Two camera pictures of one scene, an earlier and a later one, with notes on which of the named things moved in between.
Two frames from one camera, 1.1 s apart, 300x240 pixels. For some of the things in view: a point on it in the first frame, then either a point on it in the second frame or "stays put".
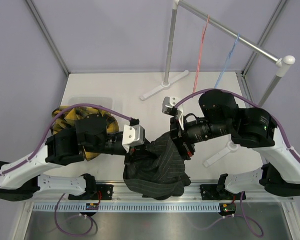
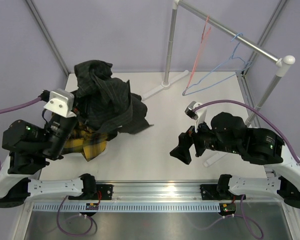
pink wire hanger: [200, 51] → [204, 40]
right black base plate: [209, 192] stays put
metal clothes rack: [281, 62] stays put
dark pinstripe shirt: [159, 172] → [106, 104]
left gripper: [138, 153] → [81, 109]
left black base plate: [102, 192] stays put
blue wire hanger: [229, 56] → [184, 91]
